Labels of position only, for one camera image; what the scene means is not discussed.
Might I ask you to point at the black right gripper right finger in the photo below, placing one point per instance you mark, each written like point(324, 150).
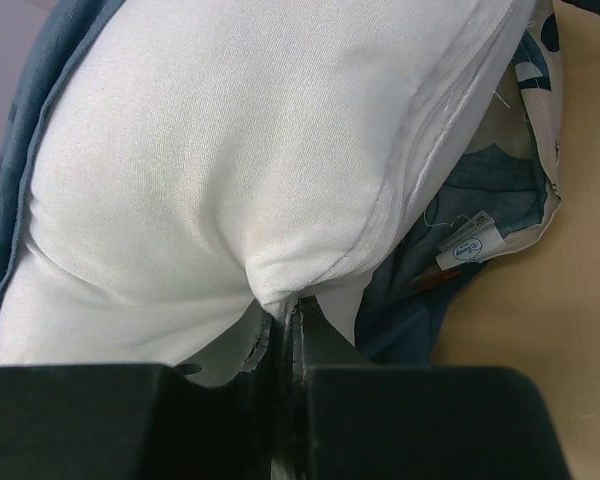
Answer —
point(352, 419)

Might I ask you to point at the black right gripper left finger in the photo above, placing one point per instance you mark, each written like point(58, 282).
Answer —
point(138, 421)

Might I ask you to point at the blue letter-print pillowcase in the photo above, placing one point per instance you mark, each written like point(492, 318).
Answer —
point(480, 225)

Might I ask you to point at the white pillow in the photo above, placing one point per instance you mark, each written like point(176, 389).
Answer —
point(220, 175)

